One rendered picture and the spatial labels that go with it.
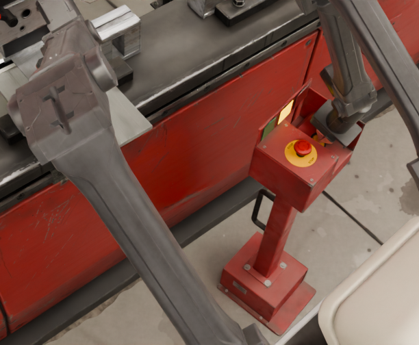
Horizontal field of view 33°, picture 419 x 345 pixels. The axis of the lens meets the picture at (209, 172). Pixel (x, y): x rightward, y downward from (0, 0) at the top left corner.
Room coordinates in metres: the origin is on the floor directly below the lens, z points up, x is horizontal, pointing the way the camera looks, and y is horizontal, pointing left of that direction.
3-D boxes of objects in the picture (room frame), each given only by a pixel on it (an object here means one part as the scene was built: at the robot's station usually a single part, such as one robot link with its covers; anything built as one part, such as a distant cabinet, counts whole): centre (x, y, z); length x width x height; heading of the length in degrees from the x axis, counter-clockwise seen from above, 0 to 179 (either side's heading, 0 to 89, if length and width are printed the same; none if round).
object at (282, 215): (0.97, -0.21, 0.39); 0.05 x 0.05 x 0.54; 58
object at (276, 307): (0.96, -0.23, 0.06); 0.25 x 0.20 x 0.12; 58
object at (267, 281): (0.97, -0.21, 0.13); 0.10 x 0.10 x 0.01; 58
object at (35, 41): (0.90, 0.38, 1.05); 0.10 x 0.02 x 0.10; 137
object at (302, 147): (0.93, -0.19, 0.79); 0.04 x 0.04 x 0.04
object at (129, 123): (0.80, 0.27, 1.00); 0.26 x 0.18 x 0.01; 47
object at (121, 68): (0.89, 0.31, 0.89); 0.30 x 0.05 x 0.03; 137
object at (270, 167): (0.97, -0.21, 0.75); 0.20 x 0.16 x 0.18; 148
